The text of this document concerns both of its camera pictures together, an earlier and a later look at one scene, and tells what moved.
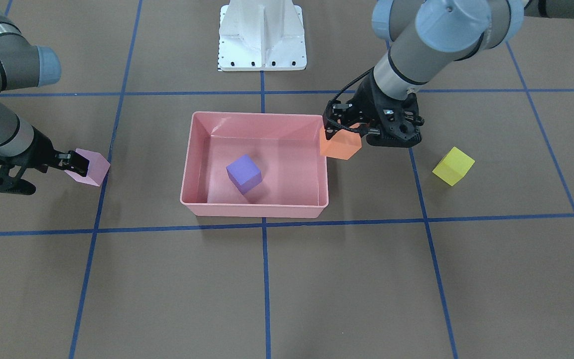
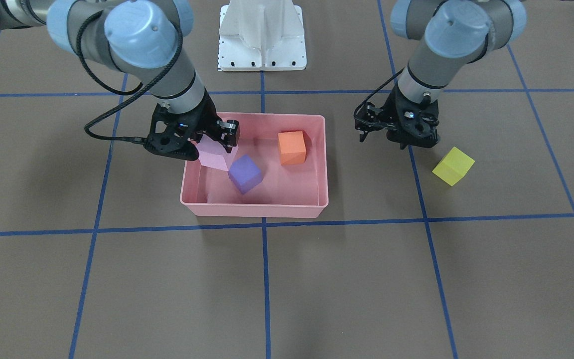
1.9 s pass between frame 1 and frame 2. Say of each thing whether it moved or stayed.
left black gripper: moved
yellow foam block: stayed
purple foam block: stayed
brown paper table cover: stayed
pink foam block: moved
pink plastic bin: stayed
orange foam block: moved
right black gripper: moved
